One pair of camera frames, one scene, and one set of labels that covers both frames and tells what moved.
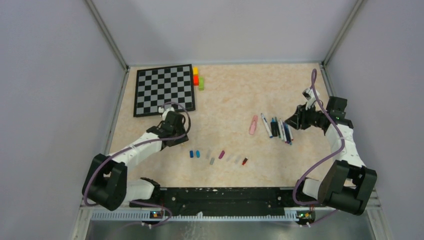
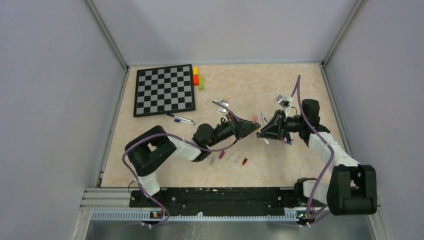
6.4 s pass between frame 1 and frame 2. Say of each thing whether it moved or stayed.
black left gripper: moved
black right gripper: moved
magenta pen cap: stayed
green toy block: stayed
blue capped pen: stayed
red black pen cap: stayed
